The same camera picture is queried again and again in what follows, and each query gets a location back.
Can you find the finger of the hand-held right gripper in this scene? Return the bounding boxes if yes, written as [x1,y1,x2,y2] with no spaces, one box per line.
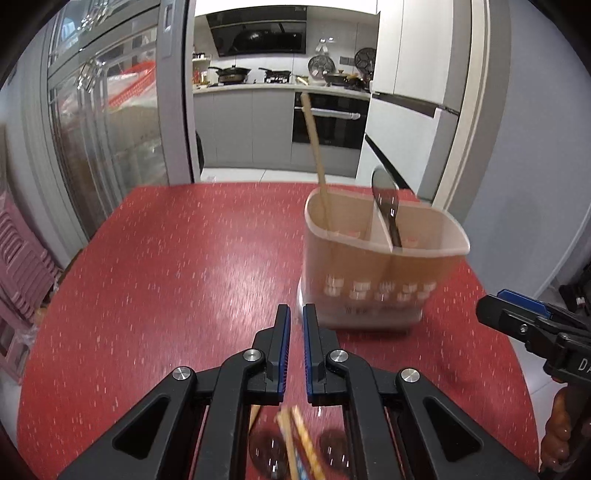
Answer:
[496,289,578,326]
[475,294,561,358]

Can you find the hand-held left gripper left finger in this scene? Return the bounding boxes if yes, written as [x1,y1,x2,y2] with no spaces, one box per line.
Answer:
[58,304,293,480]

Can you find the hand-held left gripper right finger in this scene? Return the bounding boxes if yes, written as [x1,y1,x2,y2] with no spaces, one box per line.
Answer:
[302,303,539,480]

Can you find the dark translucent plastic spoon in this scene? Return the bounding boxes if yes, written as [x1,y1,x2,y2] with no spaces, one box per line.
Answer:
[248,429,291,480]
[372,166,403,247]
[318,429,354,469]

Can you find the beige plastic utensil holder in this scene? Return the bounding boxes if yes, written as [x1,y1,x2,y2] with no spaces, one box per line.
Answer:
[295,187,471,330]

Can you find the person's right hand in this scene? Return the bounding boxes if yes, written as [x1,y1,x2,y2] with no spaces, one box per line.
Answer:
[541,387,576,469]

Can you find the black equipment case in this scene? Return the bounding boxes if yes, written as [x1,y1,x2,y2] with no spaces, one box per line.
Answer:
[558,268,591,317]

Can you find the white refrigerator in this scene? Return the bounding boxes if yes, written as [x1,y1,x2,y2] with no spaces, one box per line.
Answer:
[355,0,490,204]

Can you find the grey kitchen base cabinets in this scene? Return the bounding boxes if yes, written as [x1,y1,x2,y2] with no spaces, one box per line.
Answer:
[193,88,296,169]

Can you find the black built-in oven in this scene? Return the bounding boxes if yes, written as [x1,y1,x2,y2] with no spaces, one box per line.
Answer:
[291,91,371,151]

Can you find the glass sliding door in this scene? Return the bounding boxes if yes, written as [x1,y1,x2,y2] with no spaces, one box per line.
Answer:
[46,0,195,241]

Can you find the stack of pink stools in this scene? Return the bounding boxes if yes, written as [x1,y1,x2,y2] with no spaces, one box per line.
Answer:
[0,189,65,384]

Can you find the dark cooking pot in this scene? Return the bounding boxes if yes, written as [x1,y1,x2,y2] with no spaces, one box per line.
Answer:
[323,69,365,88]

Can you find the black wok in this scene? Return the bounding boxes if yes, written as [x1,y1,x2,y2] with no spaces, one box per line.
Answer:
[208,66,252,84]

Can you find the spice rack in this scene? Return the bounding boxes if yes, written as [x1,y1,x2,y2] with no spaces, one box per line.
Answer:
[193,53,213,86]

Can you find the red plastic basket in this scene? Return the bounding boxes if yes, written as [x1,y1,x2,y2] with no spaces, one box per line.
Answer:
[106,60,160,109]

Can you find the black range hood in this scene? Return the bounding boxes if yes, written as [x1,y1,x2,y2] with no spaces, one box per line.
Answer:
[205,9,308,57]

